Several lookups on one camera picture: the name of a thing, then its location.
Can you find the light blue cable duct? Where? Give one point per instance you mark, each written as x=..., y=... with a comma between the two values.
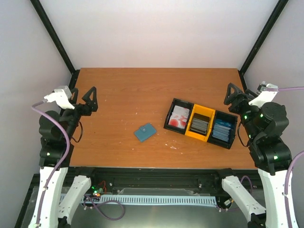
x=154, y=200

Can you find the black frame post left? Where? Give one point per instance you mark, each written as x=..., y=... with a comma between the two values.
x=53, y=35

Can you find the blue card stack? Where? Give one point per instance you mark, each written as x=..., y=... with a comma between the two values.
x=222, y=130

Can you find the black card bin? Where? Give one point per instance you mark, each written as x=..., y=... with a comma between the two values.
x=181, y=103
x=228, y=118

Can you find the grey card stack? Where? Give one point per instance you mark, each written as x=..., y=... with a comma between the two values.
x=200, y=124

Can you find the teal card holder wallet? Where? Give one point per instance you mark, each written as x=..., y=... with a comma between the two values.
x=145, y=132

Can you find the yellow card bin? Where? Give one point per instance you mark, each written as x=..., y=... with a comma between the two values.
x=206, y=112

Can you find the black card bin right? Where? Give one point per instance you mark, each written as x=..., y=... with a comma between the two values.
x=228, y=118

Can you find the black frame post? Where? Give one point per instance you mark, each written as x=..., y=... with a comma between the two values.
x=53, y=35
x=276, y=12

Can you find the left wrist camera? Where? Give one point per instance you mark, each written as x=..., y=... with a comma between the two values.
x=60, y=96

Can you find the black front rail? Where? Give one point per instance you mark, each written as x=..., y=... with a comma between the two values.
x=196, y=180

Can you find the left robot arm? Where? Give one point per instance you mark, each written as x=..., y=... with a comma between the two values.
x=60, y=115

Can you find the electronics board with leds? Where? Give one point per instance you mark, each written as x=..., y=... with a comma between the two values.
x=99, y=189

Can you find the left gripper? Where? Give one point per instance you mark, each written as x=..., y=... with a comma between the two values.
x=93, y=105

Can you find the black card bin left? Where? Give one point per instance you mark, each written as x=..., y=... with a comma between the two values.
x=181, y=103

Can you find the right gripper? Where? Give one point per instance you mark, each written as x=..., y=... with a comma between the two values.
x=241, y=98

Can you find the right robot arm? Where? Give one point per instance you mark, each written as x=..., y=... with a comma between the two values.
x=264, y=122

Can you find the black frame post right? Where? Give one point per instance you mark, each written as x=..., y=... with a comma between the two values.
x=276, y=12

